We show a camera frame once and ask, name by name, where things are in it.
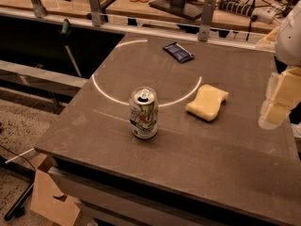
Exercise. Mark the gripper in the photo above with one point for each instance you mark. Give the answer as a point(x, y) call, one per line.
point(290, 37)

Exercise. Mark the white green 7up can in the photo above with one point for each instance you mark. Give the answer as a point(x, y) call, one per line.
point(143, 115)

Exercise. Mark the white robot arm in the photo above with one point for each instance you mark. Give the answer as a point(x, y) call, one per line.
point(288, 39)

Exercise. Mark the dark blue rxbar wrapper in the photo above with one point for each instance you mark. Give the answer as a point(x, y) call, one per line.
point(178, 52)

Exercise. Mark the white power adapter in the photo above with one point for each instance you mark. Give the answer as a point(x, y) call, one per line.
point(266, 15)

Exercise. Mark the yellow sponge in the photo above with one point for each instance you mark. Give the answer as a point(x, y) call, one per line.
point(207, 102)

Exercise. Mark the black power strip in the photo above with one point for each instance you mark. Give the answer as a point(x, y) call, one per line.
point(236, 8)

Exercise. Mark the black monitor stand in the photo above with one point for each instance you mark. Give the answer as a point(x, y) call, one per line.
point(178, 7)

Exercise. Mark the cardboard box under table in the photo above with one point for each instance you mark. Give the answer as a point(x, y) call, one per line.
point(48, 200)

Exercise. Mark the black pole on floor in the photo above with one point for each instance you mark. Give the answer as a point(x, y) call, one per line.
point(17, 207)

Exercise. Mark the right metal bracket post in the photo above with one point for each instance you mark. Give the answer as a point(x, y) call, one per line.
point(206, 20)

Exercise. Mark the metal bracket post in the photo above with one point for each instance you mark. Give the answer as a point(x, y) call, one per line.
point(38, 8)
point(206, 20)
point(96, 12)

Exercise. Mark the middle metal bracket post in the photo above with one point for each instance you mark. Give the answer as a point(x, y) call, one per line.
point(96, 12)

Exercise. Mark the left metal bracket post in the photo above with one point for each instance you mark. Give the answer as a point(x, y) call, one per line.
point(38, 8)

